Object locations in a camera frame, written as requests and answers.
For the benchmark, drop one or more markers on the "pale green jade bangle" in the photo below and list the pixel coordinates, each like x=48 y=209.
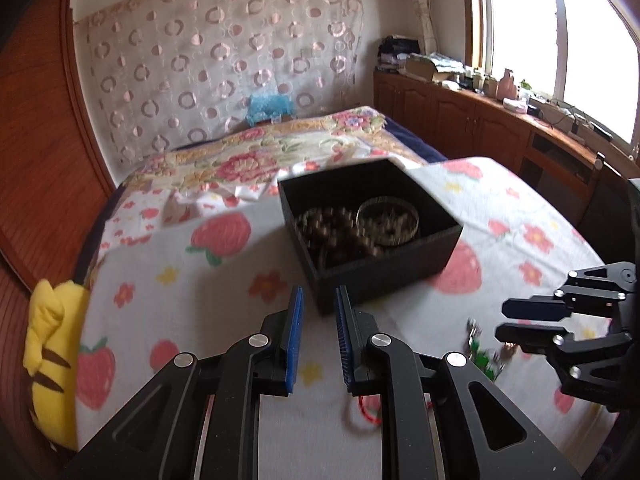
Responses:
x=400 y=238

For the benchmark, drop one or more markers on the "black jewelry box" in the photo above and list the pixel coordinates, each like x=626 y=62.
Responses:
x=390 y=280

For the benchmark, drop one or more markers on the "blue plastic bag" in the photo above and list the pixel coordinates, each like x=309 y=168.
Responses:
x=270 y=107

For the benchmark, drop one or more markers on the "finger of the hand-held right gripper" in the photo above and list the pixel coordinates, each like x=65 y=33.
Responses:
x=535 y=308
x=530 y=337

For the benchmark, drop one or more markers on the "wooden cabinet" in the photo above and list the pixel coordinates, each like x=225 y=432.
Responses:
x=475 y=125

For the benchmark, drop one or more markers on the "floral blanket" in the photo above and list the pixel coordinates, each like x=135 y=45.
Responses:
x=240 y=160

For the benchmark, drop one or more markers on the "dark pile of clothes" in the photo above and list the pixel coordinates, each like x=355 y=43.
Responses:
x=395 y=52

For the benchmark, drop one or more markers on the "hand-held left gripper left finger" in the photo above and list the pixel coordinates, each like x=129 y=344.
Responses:
x=295 y=340

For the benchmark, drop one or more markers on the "window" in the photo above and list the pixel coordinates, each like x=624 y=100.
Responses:
x=550 y=25

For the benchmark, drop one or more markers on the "pink bottle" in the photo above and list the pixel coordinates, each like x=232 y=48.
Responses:
x=507 y=85

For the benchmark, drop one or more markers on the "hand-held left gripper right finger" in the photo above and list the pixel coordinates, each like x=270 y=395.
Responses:
x=344 y=340

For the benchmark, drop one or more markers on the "yellow plush toy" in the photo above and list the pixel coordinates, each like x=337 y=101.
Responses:
x=55 y=360

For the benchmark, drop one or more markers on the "patterned window curtain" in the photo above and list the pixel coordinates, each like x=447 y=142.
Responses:
x=420 y=5

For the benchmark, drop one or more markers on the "navy blue blanket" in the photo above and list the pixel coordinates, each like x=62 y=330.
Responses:
x=415 y=140

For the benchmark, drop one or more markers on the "wooden wardrobe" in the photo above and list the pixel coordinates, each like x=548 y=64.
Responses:
x=40 y=135

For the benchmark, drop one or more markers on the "circle patterned wall curtain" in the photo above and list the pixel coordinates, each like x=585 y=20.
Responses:
x=215 y=60

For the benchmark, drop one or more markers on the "cardboard box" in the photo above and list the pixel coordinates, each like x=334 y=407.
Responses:
x=425 y=67

